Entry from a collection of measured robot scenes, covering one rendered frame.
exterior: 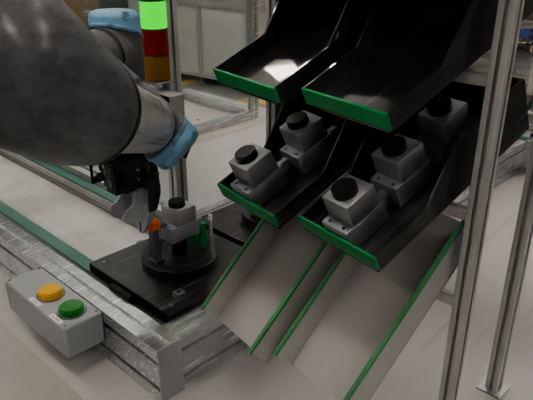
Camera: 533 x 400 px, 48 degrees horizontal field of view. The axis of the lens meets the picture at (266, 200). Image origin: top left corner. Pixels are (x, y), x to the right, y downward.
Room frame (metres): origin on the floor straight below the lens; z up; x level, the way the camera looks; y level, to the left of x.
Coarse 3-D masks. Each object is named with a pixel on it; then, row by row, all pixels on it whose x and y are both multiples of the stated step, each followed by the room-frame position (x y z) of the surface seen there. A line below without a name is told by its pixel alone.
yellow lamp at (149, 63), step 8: (144, 56) 1.17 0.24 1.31; (152, 56) 1.16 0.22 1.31; (160, 56) 1.16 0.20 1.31; (168, 56) 1.18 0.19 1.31; (144, 64) 1.17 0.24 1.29; (152, 64) 1.16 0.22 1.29; (160, 64) 1.16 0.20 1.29; (168, 64) 1.17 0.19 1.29; (152, 72) 1.16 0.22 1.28; (160, 72) 1.16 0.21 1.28; (168, 72) 1.17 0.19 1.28; (152, 80) 1.16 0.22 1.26; (160, 80) 1.16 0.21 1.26
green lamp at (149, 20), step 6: (144, 6) 1.16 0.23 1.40; (150, 6) 1.16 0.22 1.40; (156, 6) 1.16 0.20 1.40; (162, 6) 1.17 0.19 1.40; (144, 12) 1.16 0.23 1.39; (150, 12) 1.16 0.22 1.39; (156, 12) 1.16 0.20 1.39; (162, 12) 1.17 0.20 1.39; (144, 18) 1.16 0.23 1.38; (150, 18) 1.16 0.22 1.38; (156, 18) 1.16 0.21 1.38; (162, 18) 1.17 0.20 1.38; (144, 24) 1.16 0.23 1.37; (150, 24) 1.16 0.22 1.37; (156, 24) 1.16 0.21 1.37; (162, 24) 1.17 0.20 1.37
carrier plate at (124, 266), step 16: (144, 240) 1.05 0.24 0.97; (224, 240) 1.05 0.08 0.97; (112, 256) 0.98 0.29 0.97; (128, 256) 0.98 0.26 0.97; (224, 256) 0.98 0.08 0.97; (96, 272) 0.95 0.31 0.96; (112, 272) 0.93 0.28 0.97; (128, 272) 0.93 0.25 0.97; (144, 272) 0.93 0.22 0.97; (128, 288) 0.88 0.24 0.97; (144, 288) 0.87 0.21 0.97; (160, 288) 0.87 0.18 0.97; (176, 288) 0.87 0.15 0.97; (192, 288) 0.87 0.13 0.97; (208, 288) 0.87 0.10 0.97; (144, 304) 0.84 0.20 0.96; (160, 304) 0.83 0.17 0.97; (176, 304) 0.83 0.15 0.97; (192, 304) 0.83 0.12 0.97
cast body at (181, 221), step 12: (168, 204) 0.96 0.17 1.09; (180, 204) 0.95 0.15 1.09; (192, 204) 0.97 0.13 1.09; (168, 216) 0.95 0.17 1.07; (180, 216) 0.94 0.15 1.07; (192, 216) 0.96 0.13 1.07; (168, 228) 0.94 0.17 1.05; (180, 228) 0.94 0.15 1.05; (192, 228) 0.96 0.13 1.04; (168, 240) 0.94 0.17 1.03; (180, 240) 0.94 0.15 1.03
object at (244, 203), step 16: (288, 112) 0.84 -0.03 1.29; (320, 112) 0.88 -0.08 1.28; (272, 128) 0.83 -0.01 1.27; (352, 128) 0.74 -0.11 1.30; (272, 144) 0.82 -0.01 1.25; (336, 144) 0.73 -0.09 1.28; (352, 144) 0.74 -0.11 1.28; (336, 160) 0.73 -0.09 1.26; (352, 160) 0.74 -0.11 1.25; (288, 176) 0.77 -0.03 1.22; (304, 176) 0.75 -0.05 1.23; (320, 176) 0.71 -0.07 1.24; (336, 176) 0.73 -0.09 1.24; (224, 192) 0.76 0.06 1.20; (288, 192) 0.73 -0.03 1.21; (304, 192) 0.70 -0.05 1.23; (320, 192) 0.71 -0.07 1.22; (256, 208) 0.70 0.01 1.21; (272, 208) 0.71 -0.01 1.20; (288, 208) 0.68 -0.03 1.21; (272, 224) 0.68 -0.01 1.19
